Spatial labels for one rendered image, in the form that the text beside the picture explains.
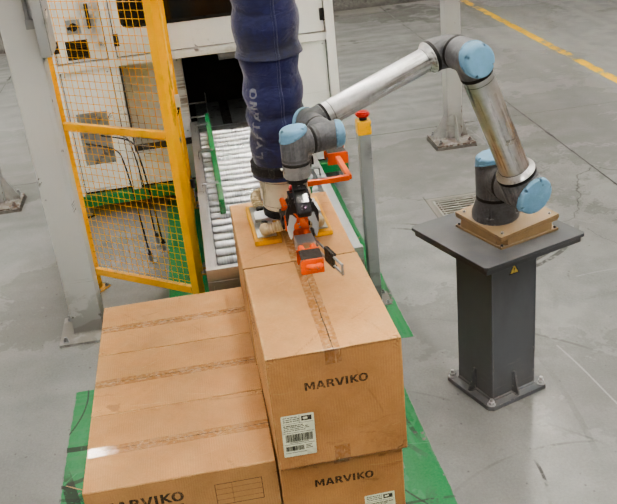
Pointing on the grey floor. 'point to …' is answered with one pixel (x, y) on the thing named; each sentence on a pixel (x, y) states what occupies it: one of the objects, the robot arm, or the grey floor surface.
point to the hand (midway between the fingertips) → (304, 235)
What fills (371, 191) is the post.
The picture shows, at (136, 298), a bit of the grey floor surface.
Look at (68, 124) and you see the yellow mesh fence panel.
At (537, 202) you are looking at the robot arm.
